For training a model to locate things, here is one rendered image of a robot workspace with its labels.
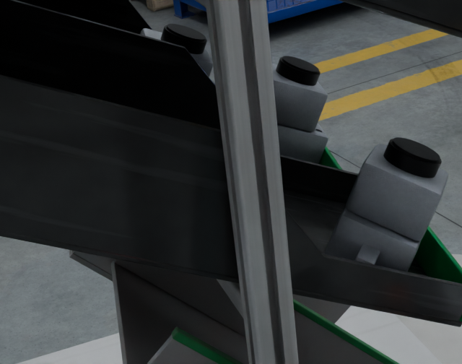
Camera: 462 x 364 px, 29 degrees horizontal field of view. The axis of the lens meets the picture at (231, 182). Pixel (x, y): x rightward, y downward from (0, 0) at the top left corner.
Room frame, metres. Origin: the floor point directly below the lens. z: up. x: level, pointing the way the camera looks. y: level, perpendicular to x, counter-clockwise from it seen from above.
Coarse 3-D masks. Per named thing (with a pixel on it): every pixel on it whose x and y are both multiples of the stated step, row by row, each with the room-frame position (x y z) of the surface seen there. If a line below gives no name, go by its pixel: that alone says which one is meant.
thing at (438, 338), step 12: (408, 324) 0.83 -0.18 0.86; (420, 324) 0.83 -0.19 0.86; (432, 324) 0.82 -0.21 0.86; (444, 324) 0.82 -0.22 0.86; (420, 336) 0.81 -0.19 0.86; (432, 336) 0.80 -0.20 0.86; (444, 336) 0.80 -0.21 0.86; (456, 336) 0.80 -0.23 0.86; (432, 348) 0.78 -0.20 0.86; (444, 348) 0.78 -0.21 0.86; (456, 348) 0.78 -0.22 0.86; (444, 360) 0.76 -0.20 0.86; (456, 360) 0.76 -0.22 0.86
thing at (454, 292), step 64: (0, 0) 0.49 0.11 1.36; (0, 64) 0.49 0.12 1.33; (64, 64) 0.49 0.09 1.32; (128, 64) 0.49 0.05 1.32; (192, 64) 0.50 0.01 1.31; (0, 128) 0.36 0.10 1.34; (64, 128) 0.36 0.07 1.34; (128, 128) 0.37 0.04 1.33; (192, 128) 0.37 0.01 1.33; (0, 192) 0.36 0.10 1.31; (64, 192) 0.36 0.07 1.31; (128, 192) 0.37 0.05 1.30; (192, 192) 0.37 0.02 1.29; (320, 192) 0.51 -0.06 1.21; (128, 256) 0.37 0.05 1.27; (192, 256) 0.37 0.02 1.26; (320, 256) 0.38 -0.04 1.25; (448, 256) 0.42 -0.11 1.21; (448, 320) 0.39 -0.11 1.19
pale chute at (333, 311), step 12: (72, 252) 0.51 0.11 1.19; (84, 264) 0.51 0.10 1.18; (96, 264) 0.51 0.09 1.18; (108, 264) 0.51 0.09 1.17; (108, 276) 0.51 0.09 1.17; (300, 300) 0.66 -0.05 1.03; (312, 300) 0.66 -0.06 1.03; (324, 300) 0.66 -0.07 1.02; (324, 312) 0.66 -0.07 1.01; (336, 312) 0.66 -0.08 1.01
